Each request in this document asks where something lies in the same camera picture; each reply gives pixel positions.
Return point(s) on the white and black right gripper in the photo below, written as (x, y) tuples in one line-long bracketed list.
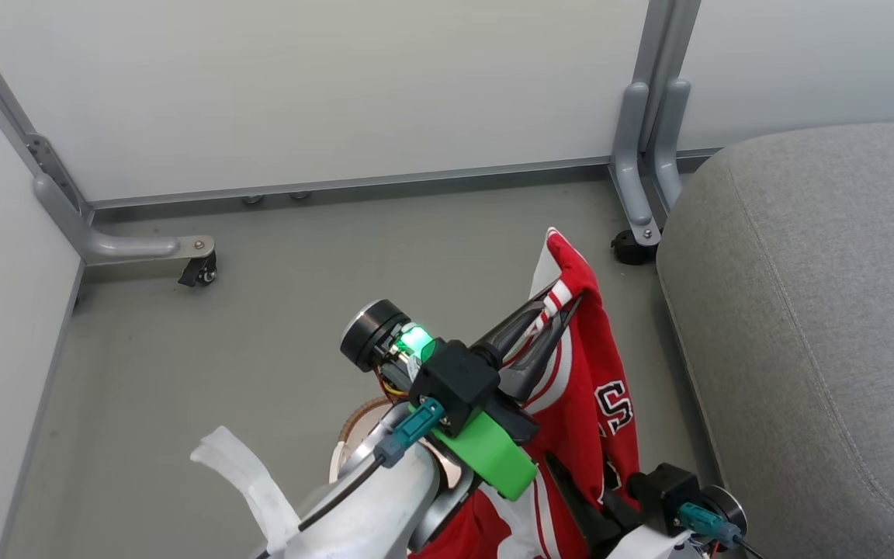
[(730, 505)]

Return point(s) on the cream laundry basket brown rim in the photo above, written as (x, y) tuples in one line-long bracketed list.
[(354, 435)]

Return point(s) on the grey fabric sofa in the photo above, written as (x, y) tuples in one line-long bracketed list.
[(804, 310)]

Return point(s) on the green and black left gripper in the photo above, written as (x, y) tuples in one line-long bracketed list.
[(493, 458)]

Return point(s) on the white and silver left robot arm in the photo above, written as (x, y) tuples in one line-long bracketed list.
[(385, 520)]

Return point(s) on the grey curved partition foot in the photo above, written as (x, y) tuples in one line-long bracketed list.
[(673, 116), (627, 155)]

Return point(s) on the grey partition bottom rail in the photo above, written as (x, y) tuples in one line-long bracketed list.
[(416, 178)]

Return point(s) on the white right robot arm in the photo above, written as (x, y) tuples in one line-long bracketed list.
[(649, 547)]

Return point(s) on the small grey levelling foot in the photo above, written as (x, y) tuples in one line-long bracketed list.
[(252, 199), (300, 195)]

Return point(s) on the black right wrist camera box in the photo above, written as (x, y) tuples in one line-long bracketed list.
[(664, 493)]

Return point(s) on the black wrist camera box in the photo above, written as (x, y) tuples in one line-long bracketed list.
[(664, 493), (455, 380)]

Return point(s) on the black caster wheel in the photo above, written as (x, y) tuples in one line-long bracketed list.
[(200, 270), (632, 250)]

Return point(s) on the long grey partition foot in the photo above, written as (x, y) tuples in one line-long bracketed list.
[(129, 247)]

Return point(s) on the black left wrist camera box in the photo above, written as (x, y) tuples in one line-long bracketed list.
[(455, 380)]

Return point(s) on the grey upright partition post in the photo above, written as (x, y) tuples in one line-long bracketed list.
[(668, 39)]

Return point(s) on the red and white sports jersey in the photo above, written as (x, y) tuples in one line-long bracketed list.
[(579, 365)]

